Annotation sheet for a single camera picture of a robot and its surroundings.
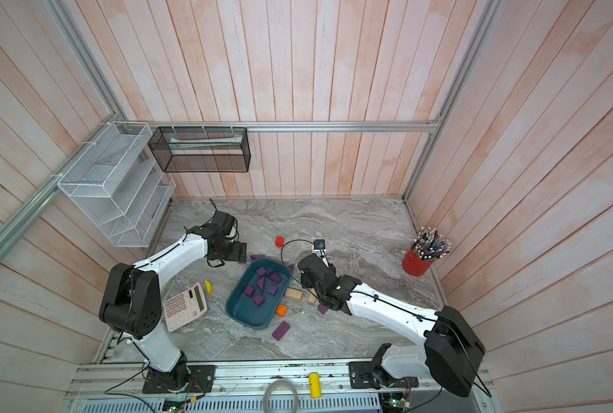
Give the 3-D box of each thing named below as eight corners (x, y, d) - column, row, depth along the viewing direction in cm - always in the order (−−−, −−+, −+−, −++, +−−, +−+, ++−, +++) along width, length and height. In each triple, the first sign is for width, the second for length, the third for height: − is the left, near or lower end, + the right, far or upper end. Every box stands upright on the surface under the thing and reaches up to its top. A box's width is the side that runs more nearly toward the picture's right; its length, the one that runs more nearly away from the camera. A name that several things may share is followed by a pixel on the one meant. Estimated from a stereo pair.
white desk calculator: (171, 330, 84) (167, 327, 81) (165, 304, 89) (160, 300, 87) (210, 311, 88) (207, 307, 85) (201, 286, 94) (199, 282, 91)
